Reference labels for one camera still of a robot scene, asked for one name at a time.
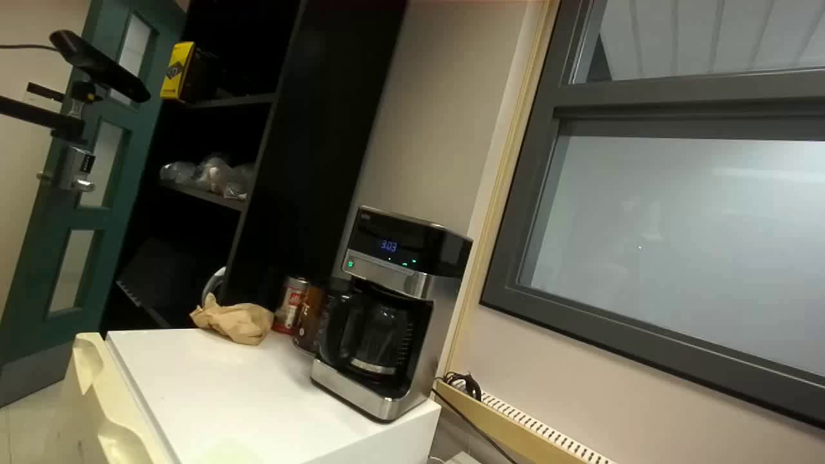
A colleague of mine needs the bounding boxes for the black silver coffee maker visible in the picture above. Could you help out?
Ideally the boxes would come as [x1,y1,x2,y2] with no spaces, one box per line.
[309,203,475,425]

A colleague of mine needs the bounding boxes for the dark coffee can black lid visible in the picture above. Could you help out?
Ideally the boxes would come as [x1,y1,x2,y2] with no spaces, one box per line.
[293,286,336,354]

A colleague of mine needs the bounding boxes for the black shelf unit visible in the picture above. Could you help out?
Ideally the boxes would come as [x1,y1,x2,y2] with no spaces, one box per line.
[101,0,410,332]

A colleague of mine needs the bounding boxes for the jar with silver lid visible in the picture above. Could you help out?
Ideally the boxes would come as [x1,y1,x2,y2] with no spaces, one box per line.
[271,275,324,337]

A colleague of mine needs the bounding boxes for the crumpled brown paper bag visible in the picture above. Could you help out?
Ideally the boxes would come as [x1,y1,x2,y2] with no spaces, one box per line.
[189,292,275,349]

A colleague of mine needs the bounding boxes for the clear plastic bags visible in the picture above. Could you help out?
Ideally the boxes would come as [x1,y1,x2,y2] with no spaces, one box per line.
[158,153,257,207]

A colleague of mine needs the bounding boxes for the beige power strip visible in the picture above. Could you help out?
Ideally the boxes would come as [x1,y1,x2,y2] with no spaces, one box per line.
[434,376,619,464]

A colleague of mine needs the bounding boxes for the white mini fridge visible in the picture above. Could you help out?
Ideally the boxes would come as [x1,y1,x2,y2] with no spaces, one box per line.
[66,326,444,464]

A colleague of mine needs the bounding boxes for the yellow black box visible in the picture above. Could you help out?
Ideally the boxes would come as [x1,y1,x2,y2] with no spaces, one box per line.
[160,40,198,104]

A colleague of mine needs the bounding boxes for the green door with glass panes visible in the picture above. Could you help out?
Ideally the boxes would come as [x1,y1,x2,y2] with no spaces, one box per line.
[0,0,189,408]

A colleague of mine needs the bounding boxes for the glass coffee carafe black handle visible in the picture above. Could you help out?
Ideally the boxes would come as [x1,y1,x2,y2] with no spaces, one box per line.
[318,279,434,402]

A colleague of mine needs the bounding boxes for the black cable loop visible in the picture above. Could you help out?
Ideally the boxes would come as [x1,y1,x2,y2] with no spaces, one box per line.
[440,370,484,402]

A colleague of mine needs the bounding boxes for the grey window frame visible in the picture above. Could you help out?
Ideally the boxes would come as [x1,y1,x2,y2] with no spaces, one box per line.
[479,0,825,429]

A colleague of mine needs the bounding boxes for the silver door handle lock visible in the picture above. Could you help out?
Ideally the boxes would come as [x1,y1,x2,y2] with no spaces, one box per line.
[37,141,97,197]

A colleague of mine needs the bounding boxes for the black stereo camera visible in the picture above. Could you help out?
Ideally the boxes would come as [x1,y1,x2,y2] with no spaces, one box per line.
[47,29,155,105]

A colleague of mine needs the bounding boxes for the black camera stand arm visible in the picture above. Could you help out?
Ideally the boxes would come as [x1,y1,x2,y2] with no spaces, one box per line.
[0,81,89,144]

